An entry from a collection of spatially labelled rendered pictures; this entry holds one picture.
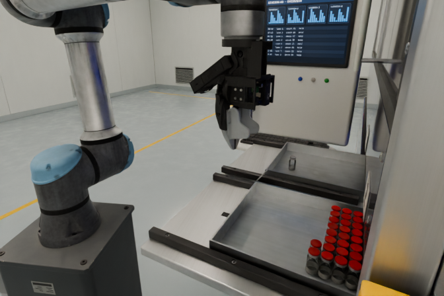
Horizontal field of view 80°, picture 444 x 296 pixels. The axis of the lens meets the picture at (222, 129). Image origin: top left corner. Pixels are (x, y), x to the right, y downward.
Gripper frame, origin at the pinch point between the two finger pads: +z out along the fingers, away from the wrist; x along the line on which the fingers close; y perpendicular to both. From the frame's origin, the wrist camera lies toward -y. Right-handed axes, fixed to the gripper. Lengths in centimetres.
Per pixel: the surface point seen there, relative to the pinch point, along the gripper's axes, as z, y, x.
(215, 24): -51, -382, 486
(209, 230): 21.1, -3.2, -3.4
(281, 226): 20.9, 9.6, 7.1
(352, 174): 21, 17, 44
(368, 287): 5.9, 28.5, -14.3
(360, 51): -16, 10, 64
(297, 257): 20.9, 15.9, 0.6
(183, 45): -4, -475, 471
